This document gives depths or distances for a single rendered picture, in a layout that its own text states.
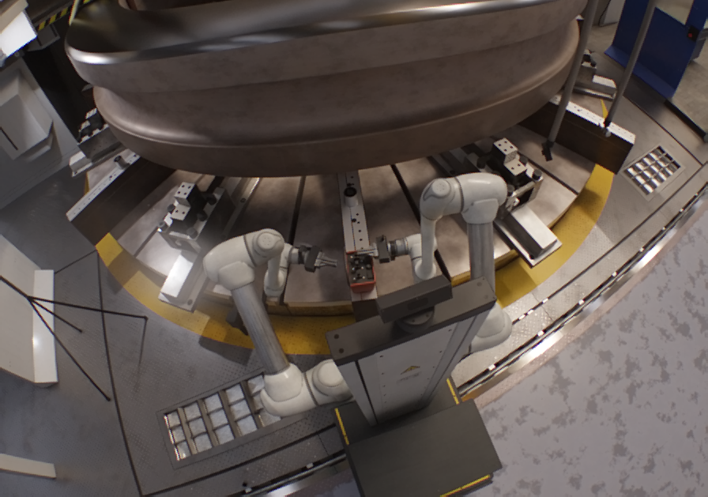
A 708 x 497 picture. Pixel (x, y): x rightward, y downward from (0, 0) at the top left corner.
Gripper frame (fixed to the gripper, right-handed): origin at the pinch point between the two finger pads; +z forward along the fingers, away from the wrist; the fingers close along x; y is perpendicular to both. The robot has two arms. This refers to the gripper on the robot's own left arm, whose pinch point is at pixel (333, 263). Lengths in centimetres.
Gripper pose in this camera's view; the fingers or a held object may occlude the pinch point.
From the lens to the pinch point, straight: 192.1
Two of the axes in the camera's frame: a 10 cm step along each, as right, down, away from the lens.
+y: 0.9, 5.6, 8.2
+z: 9.6, 1.8, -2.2
